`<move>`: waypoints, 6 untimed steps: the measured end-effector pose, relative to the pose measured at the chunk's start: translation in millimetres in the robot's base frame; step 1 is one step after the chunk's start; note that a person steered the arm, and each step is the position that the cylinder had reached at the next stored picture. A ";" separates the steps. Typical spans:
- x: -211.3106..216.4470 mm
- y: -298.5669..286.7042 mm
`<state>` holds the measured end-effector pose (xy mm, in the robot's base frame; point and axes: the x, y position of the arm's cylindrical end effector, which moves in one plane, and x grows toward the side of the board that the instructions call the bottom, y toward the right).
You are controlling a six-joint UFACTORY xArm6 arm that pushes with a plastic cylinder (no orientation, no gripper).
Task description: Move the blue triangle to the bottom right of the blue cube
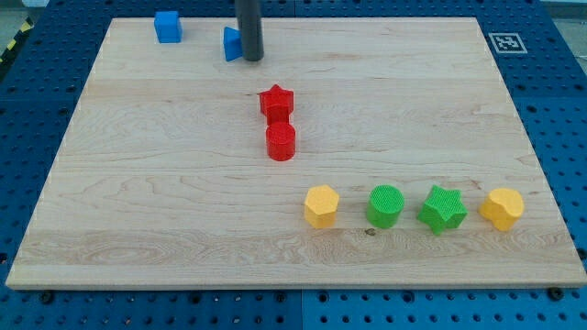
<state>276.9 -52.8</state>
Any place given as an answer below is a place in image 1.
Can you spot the blue triangle block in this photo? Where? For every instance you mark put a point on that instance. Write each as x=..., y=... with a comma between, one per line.
x=232, y=44

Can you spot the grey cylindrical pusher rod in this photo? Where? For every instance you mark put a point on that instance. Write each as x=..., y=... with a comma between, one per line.
x=248, y=14

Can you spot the yellow heart block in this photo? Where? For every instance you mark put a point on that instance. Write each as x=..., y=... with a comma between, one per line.
x=502, y=207

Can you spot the yellow hexagon block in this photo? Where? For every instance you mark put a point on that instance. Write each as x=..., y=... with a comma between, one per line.
x=321, y=205

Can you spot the red star block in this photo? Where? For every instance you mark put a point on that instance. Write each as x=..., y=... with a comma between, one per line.
x=276, y=104

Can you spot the wooden board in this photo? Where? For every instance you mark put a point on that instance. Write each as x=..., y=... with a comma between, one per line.
x=163, y=180

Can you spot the yellow black hazard tape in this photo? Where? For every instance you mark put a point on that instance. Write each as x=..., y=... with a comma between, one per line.
x=14, y=46

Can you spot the green cylinder block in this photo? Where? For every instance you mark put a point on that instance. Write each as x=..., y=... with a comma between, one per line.
x=384, y=206

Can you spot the red cylinder block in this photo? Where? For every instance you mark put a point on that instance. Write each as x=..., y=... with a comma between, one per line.
x=280, y=141

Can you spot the blue cube block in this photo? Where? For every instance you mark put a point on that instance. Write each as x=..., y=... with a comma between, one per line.
x=168, y=27

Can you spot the white fiducial marker tag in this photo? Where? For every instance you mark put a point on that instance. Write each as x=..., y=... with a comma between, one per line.
x=507, y=43

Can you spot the green star block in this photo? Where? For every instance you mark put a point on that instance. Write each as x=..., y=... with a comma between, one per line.
x=442, y=209

